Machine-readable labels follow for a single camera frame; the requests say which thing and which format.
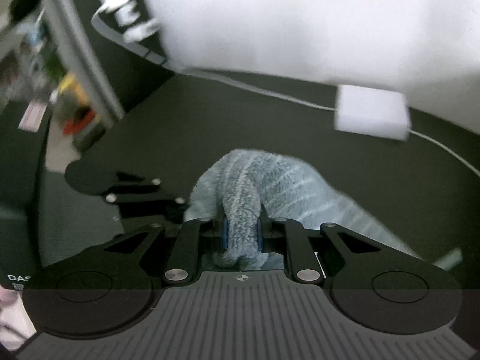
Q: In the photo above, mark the white plug adapter bottom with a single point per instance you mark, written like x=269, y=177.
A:
x=141, y=31

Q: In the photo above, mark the light blue terry cloth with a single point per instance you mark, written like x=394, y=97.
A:
x=244, y=183

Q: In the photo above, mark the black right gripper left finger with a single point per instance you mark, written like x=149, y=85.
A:
x=175, y=255

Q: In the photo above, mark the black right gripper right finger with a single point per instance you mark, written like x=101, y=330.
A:
x=312, y=256

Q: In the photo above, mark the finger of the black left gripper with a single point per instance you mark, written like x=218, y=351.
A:
x=135, y=195

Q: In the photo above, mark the white power adapter brick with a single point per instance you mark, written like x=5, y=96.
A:
x=372, y=111

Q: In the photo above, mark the black power strip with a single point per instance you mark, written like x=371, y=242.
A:
x=131, y=72

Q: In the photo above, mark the white plug adapter middle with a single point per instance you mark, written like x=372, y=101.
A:
x=127, y=14

